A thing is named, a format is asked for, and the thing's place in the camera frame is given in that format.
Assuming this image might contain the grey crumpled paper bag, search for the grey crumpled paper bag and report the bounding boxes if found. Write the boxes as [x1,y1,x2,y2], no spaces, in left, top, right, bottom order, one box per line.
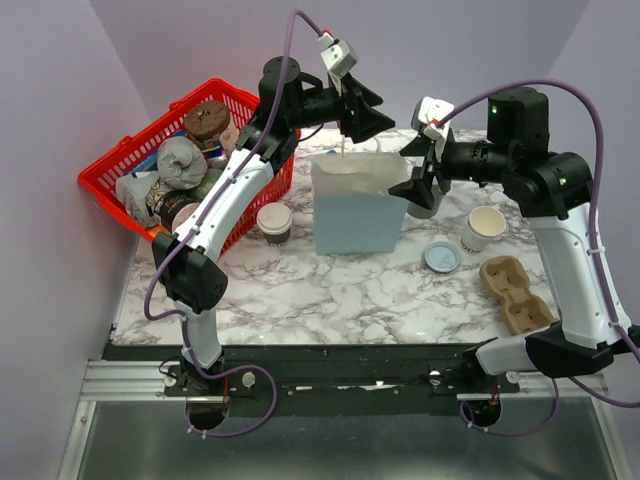
[156,136,208,190]

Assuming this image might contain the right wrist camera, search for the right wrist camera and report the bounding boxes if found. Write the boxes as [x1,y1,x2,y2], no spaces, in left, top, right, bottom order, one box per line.
[411,96,455,160]

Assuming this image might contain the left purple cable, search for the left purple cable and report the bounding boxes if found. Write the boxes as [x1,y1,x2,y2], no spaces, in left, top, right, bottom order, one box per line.
[143,9,331,440]

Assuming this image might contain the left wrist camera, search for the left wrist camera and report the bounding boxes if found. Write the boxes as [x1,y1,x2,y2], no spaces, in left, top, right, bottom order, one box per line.
[318,30,358,79]

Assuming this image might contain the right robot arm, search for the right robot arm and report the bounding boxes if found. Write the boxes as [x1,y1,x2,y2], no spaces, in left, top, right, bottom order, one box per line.
[390,80,639,392]

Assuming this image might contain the black mounting rail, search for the black mounting rail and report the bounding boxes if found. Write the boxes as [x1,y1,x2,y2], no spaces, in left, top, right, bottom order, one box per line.
[164,344,555,417]

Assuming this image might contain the black labelled tub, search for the black labelled tub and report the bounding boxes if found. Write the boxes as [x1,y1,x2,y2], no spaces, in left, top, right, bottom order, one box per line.
[153,191,200,233]

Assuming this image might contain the brown cardboard cup carrier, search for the brown cardboard cup carrier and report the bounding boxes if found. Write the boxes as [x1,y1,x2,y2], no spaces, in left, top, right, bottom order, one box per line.
[479,256,555,336]

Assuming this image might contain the red plastic shopping basket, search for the red plastic shopping basket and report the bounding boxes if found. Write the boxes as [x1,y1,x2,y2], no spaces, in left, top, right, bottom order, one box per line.
[77,77,302,256]

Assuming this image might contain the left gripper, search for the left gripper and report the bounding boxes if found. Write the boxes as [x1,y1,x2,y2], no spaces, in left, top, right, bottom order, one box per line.
[285,69,394,143]

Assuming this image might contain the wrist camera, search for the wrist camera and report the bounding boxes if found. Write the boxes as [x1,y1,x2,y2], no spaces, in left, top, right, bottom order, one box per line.
[411,96,455,160]
[318,30,358,79]

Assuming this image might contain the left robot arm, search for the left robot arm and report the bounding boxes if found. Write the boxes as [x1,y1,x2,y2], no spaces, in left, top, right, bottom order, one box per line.
[152,53,395,395]

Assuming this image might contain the white coffee cup lid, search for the white coffee cup lid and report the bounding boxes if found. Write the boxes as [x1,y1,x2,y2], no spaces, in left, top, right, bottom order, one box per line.
[256,202,293,235]

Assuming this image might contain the brown round lid container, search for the brown round lid container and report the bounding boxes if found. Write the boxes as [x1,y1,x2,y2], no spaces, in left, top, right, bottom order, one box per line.
[183,100,231,142]

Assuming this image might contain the white paper bag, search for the white paper bag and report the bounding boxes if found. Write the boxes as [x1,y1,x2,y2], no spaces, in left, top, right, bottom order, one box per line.
[311,149,409,255]

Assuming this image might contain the white printed plastic bag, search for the white printed plastic bag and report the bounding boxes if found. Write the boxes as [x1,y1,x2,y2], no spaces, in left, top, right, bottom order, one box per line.
[115,171,172,228]

